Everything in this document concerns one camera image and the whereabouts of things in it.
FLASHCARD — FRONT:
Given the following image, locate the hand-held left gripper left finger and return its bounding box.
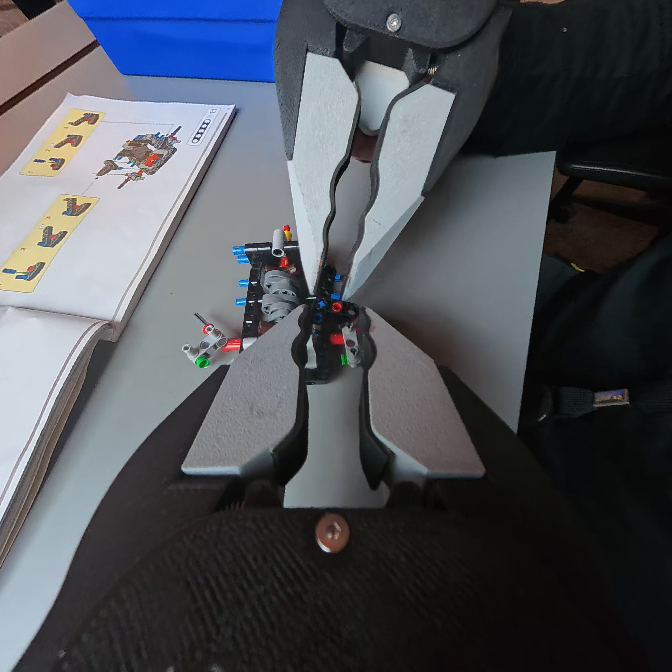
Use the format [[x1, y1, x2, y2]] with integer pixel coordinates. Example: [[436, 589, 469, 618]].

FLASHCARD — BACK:
[[181, 304, 310, 488]]

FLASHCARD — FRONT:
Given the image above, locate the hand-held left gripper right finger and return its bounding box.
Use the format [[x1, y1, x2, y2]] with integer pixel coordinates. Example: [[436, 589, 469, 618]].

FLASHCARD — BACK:
[[358, 307, 486, 491]]

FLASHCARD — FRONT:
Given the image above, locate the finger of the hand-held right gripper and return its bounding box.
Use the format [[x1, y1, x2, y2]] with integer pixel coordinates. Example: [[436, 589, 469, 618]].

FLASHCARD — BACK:
[[288, 52, 361, 300], [341, 81, 456, 301]]

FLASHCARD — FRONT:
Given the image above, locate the black lego frame assembly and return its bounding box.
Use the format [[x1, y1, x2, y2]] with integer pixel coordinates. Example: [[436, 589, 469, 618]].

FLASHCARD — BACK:
[[181, 223, 376, 386]]

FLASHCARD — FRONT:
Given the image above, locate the small black lego subassembly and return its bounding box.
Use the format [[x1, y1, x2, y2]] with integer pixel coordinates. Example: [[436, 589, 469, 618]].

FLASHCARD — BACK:
[[307, 295, 362, 329]]

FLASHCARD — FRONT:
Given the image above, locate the person's right forearm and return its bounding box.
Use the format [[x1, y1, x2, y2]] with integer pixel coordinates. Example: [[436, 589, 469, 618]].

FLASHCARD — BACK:
[[462, 0, 672, 158]]

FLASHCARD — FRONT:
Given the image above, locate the blue plastic bin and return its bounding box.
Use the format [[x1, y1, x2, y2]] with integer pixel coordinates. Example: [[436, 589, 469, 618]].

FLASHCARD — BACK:
[[65, 0, 281, 83]]

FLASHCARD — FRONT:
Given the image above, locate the black office chair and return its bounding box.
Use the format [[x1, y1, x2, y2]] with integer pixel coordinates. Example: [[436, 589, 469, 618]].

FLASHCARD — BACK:
[[546, 149, 672, 224]]

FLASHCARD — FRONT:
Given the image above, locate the white instruction booklet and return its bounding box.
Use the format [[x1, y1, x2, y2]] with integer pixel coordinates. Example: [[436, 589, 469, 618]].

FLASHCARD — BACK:
[[0, 93, 237, 568]]

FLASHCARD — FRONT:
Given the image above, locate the black strap with metal buckle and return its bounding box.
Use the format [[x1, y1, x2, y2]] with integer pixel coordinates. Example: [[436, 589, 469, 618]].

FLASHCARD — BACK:
[[543, 386, 672, 417]]

